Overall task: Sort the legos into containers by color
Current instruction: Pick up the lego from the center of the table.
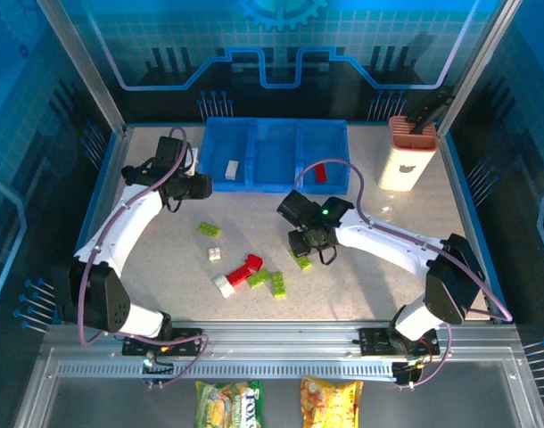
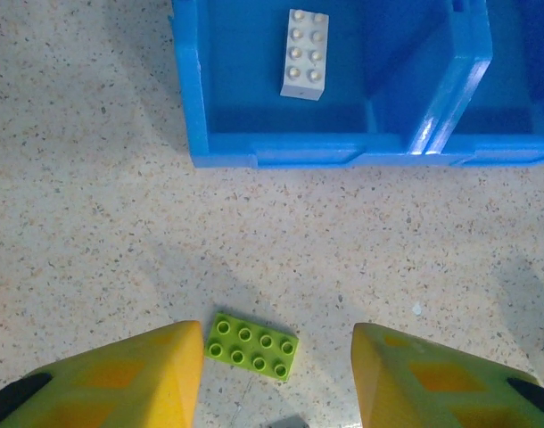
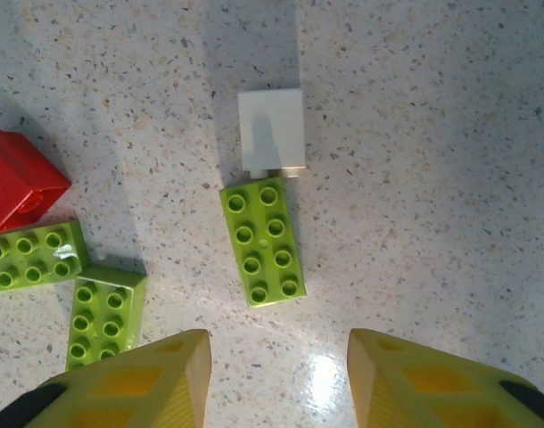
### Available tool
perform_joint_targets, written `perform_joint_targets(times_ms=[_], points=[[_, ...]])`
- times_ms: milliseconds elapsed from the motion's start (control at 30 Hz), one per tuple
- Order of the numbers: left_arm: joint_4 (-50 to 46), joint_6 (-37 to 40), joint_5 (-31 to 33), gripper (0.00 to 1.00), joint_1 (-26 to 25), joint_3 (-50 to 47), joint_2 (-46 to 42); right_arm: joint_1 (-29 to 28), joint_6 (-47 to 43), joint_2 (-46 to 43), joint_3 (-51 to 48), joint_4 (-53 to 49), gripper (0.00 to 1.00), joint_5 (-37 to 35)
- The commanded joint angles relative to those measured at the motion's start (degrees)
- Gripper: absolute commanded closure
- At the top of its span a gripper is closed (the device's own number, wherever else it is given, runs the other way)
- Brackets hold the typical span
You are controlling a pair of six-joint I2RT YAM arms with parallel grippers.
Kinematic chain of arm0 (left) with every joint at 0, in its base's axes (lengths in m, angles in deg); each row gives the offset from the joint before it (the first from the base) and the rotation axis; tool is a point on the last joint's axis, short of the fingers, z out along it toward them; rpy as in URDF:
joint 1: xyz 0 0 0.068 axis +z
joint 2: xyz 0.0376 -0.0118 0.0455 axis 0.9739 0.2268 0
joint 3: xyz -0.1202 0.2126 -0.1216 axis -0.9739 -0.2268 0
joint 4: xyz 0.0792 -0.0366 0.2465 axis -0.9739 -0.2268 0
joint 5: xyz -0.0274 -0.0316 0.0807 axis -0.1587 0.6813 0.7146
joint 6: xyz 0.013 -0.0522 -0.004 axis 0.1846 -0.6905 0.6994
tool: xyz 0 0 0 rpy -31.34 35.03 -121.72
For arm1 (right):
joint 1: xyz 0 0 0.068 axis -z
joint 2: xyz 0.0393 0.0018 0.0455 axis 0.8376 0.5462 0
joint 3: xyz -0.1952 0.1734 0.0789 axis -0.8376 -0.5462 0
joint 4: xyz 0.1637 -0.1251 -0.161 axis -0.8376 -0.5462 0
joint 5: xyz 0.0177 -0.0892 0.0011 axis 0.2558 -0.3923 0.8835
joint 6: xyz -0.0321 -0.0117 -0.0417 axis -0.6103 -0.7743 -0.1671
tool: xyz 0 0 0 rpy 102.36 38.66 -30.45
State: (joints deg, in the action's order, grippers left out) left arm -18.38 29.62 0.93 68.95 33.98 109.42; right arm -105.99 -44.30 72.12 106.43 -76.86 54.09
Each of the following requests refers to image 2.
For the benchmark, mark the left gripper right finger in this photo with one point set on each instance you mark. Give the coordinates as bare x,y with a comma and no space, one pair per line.
432,388

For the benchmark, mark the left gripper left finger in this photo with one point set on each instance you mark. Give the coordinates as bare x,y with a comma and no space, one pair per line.
120,388

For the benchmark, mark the long white lego brick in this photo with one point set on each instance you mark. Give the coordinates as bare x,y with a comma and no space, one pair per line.
304,58

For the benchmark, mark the thin green lego plate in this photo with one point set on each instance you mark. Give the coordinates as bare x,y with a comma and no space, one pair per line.
252,352

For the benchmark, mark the blue plastic bin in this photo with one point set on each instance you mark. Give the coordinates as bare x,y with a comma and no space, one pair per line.
236,67
513,147

